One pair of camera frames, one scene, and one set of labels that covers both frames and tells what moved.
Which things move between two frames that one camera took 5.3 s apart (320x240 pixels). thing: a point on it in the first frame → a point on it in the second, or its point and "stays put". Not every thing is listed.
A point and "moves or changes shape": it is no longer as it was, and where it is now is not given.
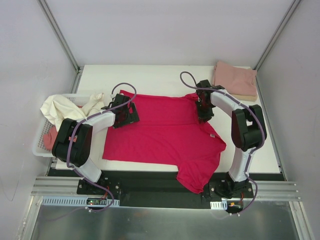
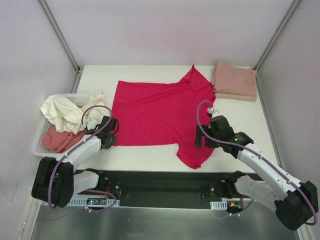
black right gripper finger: (205, 114) → (199, 133)
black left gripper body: (129, 114) → (112, 127)
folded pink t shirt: (235, 79) stays put
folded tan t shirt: (244, 98) stays put
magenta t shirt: (169, 135) moves or changes shape
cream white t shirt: (58, 108) stays put
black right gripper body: (204, 110) → (202, 137)
